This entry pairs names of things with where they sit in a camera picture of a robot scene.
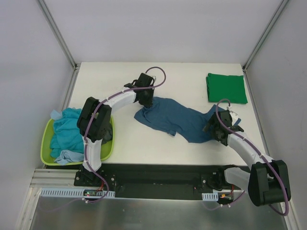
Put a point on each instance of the right white cable duct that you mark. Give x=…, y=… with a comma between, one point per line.
x=210, y=197

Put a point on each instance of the left white cable duct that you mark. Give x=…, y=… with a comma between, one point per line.
x=76, y=193

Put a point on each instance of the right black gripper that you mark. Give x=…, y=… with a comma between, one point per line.
x=214, y=129

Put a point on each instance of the dark grey t shirt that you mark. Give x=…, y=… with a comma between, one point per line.
x=109, y=134

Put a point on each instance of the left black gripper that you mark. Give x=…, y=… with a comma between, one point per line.
x=147, y=99

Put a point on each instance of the dark blue t shirt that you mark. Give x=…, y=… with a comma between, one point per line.
x=171, y=117

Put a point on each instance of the aluminium frame post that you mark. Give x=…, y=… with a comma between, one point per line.
x=56, y=32
x=266, y=32

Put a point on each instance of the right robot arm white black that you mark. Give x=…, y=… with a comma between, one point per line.
x=267, y=182

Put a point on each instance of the right aluminium frame post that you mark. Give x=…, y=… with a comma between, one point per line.
x=266, y=32

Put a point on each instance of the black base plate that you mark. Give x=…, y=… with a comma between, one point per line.
x=145, y=181

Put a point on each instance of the white cable duct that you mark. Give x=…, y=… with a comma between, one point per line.
x=210, y=197
x=76, y=193

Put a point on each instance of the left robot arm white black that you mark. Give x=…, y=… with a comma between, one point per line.
x=94, y=121

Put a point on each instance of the lime green plastic basket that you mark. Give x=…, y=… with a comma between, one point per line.
x=45, y=150

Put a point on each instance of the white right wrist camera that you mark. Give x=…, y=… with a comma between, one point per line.
x=235, y=117

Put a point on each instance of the folded green t shirt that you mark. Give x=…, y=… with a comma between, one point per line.
x=229, y=87

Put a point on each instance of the left aluminium frame post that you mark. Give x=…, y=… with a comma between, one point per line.
x=56, y=32

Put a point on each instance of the light blue t shirt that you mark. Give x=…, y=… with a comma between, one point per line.
x=68, y=157

